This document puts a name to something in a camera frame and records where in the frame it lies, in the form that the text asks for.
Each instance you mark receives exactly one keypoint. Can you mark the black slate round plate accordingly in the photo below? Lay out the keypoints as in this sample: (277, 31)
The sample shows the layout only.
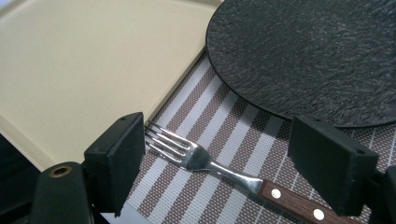
(305, 59)

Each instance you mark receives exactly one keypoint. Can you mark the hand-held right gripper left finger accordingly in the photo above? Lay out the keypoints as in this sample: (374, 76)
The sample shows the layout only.
(116, 161)

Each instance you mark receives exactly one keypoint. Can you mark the brown striped woven placemat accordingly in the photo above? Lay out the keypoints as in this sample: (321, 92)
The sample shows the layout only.
(218, 124)

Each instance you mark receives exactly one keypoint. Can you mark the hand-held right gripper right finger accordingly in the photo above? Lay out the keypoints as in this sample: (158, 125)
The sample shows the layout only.
(330, 165)

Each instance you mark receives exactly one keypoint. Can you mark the beige plastic tray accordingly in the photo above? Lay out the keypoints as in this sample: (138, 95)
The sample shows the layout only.
(87, 68)

